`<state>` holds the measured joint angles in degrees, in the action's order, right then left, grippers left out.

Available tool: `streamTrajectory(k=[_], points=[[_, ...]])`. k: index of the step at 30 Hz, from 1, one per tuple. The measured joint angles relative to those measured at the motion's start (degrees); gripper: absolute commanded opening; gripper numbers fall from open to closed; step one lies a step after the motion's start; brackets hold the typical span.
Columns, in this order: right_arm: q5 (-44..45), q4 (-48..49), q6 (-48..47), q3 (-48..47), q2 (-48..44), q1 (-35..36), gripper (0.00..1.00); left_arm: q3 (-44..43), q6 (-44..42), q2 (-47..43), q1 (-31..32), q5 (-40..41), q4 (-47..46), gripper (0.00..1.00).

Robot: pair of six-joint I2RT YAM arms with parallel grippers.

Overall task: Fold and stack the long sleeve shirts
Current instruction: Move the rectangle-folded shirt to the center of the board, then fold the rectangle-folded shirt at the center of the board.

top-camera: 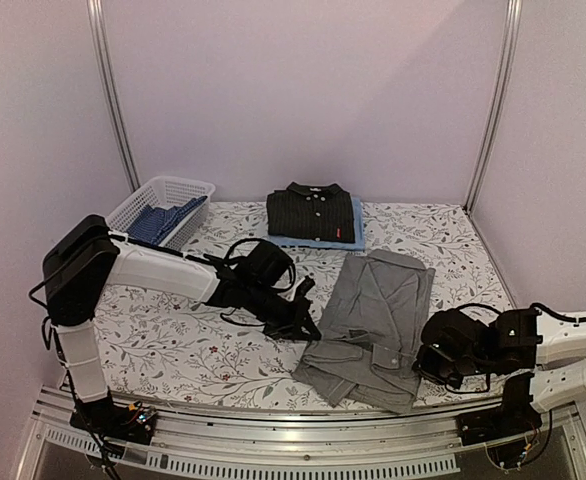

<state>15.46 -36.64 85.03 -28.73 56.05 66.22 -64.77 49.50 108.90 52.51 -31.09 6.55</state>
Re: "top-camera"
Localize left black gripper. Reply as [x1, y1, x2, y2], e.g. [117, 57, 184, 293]
[244, 282, 321, 341]

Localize grey long sleeve shirt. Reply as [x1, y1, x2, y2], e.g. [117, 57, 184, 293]
[292, 249, 435, 414]

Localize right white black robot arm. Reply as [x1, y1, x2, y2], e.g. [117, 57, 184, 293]
[413, 303, 586, 436]

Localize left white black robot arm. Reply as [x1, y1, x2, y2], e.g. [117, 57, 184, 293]
[28, 215, 321, 434]

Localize folded light blue shirt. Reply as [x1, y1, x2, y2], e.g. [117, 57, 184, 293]
[264, 197, 366, 252]

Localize folded black striped shirt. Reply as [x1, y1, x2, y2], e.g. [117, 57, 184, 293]
[266, 182, 355, 243]

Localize blue checked shirt in basket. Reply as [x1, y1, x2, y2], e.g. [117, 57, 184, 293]
[126, 196, 208, 245]

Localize white plastic laundry basket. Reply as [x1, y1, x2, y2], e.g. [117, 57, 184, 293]
[106, 176, 216, 250]

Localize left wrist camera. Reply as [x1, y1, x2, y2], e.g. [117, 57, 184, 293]
[292, 276, 315, 300]

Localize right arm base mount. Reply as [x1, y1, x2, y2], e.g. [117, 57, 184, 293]
[455, 372, 542, 446]

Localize aluminium front rail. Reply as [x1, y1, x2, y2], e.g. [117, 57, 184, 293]
[15, 384, 586, 480]

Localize right aluminium frame post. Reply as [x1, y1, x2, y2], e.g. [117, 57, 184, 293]
[464, 0, 523, 217]

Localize aluminium frame post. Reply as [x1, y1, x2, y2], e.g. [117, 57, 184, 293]
[86, 0, 141, 192]
[464, 0, 523, 217]

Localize left aluminium frame post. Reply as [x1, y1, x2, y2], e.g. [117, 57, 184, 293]
[86, 0, 141, 192]

